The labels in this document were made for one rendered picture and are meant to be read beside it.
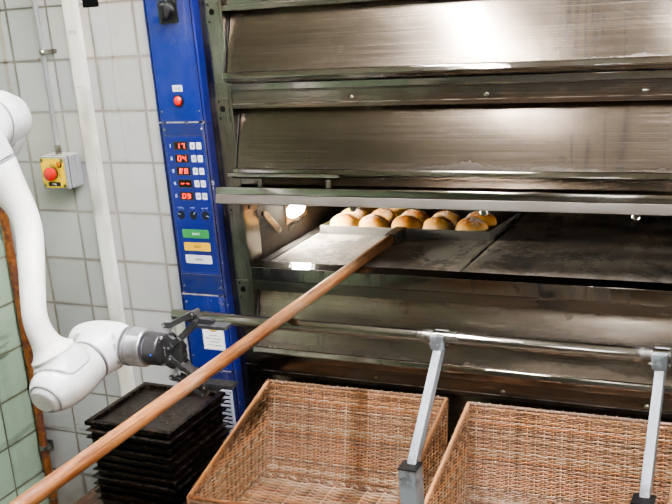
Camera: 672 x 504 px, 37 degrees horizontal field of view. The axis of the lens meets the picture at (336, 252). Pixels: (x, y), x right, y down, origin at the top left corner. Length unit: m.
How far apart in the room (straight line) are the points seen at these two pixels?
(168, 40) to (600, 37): 1.16
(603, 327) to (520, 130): 0.53
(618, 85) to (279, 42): 0.88
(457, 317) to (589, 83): 0.70
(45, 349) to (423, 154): 1.03
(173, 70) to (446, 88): 0.78
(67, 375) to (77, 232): 1.05
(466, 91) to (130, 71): 0.99
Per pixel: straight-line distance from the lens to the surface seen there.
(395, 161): 2.61
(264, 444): 2.98
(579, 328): 2.62
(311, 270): 2.81
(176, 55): 2.85
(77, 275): 3.29
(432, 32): 2.55
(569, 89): 2.46
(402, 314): 2.76
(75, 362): 2.27
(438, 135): 2.58
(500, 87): 2.50
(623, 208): 2.34
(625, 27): 2.42
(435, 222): 3.04
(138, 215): 3.07
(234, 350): 2.22
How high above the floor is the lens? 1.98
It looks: 16 degrees down
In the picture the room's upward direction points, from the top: 5 degrees counter-clockwise
